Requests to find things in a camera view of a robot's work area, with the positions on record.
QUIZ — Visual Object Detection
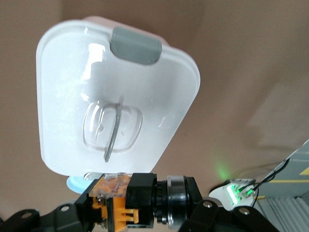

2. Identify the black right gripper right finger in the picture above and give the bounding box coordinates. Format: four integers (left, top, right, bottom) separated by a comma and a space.
178, 176, 286, 232

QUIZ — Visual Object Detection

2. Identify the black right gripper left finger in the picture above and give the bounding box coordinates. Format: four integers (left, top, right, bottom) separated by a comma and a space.
0, 190, 95, 232

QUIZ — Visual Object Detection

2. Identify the orange black push-button switch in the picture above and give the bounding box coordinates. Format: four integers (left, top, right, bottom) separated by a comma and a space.
84, 172, 191, 230

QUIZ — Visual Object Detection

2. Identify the white lidded storage box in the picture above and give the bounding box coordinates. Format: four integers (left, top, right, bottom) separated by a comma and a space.
36, 15, 201, 181

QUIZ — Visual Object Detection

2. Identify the light blue round plate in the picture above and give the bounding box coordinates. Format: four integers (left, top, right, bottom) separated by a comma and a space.
66, 175, 97, 194

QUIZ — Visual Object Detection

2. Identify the gray ribbed panel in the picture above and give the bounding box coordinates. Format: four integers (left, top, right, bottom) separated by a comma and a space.
255, 196, 309, 232

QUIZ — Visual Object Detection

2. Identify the brown table cover sheet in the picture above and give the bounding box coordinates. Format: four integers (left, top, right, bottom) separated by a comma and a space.
0, 0, 309, 232

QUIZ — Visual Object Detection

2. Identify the black left base cable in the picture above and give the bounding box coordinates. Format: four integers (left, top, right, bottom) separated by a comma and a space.
251, 154, 309, 194

